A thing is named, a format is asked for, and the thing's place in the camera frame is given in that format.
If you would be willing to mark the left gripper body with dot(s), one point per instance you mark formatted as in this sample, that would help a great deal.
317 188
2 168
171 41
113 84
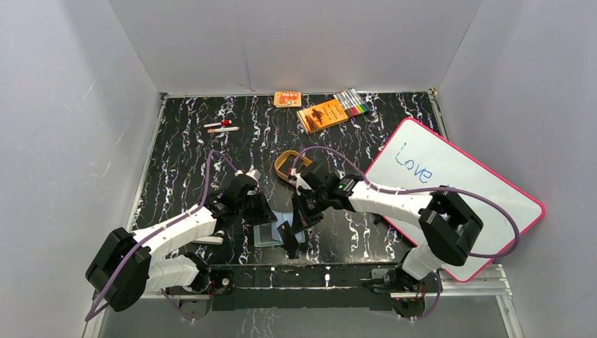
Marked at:
260 210

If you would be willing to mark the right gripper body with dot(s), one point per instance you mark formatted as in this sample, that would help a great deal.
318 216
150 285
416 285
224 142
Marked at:
317 197

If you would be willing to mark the mint green card holder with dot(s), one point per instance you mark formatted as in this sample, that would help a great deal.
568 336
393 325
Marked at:
277 241

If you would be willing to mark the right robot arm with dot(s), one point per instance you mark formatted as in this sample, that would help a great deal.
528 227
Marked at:
449 226

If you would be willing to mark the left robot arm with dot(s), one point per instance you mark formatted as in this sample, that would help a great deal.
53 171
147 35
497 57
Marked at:
131 264

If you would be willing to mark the small orange card box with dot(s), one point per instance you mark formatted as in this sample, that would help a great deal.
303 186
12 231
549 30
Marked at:
287 99

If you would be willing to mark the tan oval tray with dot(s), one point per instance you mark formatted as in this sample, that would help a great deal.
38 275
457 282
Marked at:
288 160

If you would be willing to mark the orange book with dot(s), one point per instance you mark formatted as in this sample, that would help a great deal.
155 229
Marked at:
322 116

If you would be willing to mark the white pink marker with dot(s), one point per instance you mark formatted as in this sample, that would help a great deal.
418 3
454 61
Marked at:
223 129

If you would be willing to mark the red capped marker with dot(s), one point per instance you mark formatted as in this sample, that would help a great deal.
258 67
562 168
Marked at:
222 123

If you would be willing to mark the set of coloured markers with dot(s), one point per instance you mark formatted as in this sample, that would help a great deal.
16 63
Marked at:
351 102

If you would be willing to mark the pink framed whiteboard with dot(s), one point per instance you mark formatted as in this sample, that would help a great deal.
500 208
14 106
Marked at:
415 157

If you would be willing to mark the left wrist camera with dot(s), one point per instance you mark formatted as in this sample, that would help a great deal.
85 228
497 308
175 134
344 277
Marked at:
251 176

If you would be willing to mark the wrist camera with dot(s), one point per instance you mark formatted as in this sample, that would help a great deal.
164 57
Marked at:
251 176
297 181

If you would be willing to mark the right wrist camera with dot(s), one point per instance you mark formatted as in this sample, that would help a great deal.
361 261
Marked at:
297 181

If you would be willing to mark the black base frame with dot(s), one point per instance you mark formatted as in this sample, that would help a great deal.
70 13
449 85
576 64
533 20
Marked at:
339 285

